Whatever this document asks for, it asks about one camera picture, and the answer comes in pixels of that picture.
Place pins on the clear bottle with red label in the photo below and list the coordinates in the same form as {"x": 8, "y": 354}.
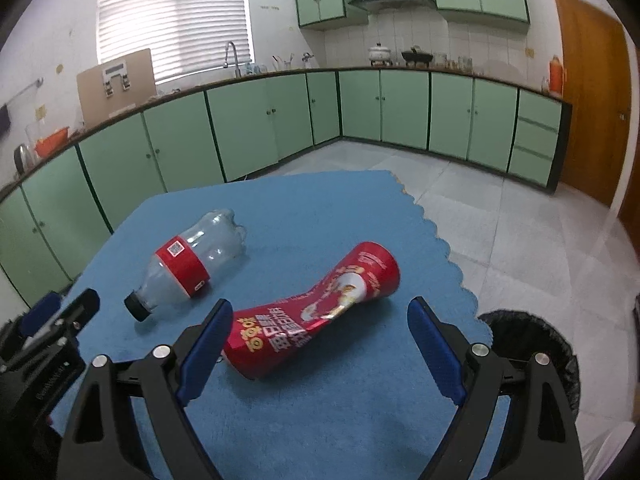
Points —
{"x": 210, "y": 240}

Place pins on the clear plastic pitcher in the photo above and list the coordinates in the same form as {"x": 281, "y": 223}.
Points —
{"x": 32, "y": 132}

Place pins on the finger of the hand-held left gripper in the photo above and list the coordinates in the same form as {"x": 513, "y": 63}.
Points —
{"x": 82, "y": 305}
{"x": 42, "y": 310}

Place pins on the bin with black bag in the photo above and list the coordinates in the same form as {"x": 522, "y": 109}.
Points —
{"x": 530, "y": 330}

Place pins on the green base cabinet with drawers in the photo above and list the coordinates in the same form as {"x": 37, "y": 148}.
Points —
{"x": 450, "y": 115}

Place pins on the green base cabinet run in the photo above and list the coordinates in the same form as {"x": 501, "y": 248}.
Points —
{"x": 240, "y": 120}

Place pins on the black wok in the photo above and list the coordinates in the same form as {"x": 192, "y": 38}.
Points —
{"x": 416, "y": 56}

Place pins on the white cooking pot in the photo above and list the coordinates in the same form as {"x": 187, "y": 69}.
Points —
{"x": 379, "y": 55}

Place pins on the blue scalloped table mat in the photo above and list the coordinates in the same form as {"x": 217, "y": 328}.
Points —
{"x": 325, "y": 220}

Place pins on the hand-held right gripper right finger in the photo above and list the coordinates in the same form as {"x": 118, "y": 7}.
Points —
{"x": 435, "y": 355}

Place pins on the orange plastic basin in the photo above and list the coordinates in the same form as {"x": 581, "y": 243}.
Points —
{"x": 51, "y": 141}

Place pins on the white window blind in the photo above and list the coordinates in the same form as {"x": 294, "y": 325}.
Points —
{"x": 170, "y": 15}

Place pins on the steel towel bar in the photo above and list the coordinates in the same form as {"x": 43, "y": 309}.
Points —
{"x": 27, "y": 90}

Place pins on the steel electric kettle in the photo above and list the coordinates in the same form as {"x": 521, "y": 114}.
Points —
{"x": 22, "y": 157}

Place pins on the dark hanging towel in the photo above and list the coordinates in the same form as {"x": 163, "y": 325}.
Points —
{"x": 4, "y": 120}

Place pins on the glass jar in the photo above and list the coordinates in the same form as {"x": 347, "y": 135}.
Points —
{"x": 440, "y": 60}
{"x": 465, "y": 63}

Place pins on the steel kitchen faucet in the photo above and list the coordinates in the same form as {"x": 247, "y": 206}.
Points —
{"x": 237, "y": 62}

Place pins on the wooden door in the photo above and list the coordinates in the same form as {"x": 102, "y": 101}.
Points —
{"x": 585, "y": 110}

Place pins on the white plastic bag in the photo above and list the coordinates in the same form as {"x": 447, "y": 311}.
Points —
{"x": 610, "y": 447}

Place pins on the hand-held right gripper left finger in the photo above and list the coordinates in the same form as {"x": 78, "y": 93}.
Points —
{"x": 205, "y": 355}

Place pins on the orange thermos flask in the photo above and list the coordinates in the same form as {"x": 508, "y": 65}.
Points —
{"x": 556, "y": 77}

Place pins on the utensil holder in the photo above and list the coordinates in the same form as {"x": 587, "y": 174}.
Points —
{"x": 287, "y": 63}

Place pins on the brown cardboard box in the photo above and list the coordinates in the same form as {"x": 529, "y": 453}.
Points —
{"x": 140, "y": 85}

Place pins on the red drink can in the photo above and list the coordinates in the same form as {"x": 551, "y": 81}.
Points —
{"x": 280, "y": 340}

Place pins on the dark range hood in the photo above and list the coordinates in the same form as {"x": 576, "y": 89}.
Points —
{"x": 390, "y": 0}

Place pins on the small clear bottle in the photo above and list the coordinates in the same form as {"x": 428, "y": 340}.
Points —
{"x": 545, "y": 86}

